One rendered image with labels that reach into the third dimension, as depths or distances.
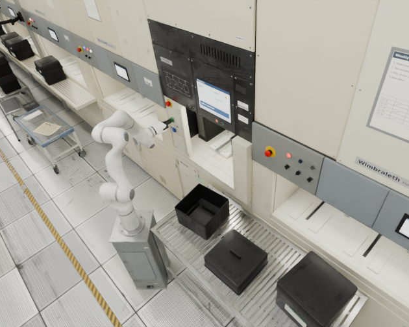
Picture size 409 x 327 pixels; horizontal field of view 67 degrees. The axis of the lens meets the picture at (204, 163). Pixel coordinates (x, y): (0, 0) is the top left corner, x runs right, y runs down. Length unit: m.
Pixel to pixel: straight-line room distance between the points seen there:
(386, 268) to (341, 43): 1.31
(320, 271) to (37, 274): 2.57
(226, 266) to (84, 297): 1.55
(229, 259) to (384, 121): 1.16
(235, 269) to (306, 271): 0.41
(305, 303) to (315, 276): 0.16
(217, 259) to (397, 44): 1.43
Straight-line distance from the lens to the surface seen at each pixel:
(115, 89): 3.77
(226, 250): 2.00
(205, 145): 2.67
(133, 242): 2.30
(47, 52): 5.00
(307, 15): 1.34
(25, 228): 3.89
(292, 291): 1.73
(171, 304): 2.83
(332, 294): 1.77
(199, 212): 2.30
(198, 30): 1.78
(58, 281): 3.30
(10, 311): 3.39
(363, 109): 1.34
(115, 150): 1.91
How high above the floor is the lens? 2.58
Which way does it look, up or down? 43 degrees down
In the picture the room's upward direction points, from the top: 8 degrees counter-clockwise
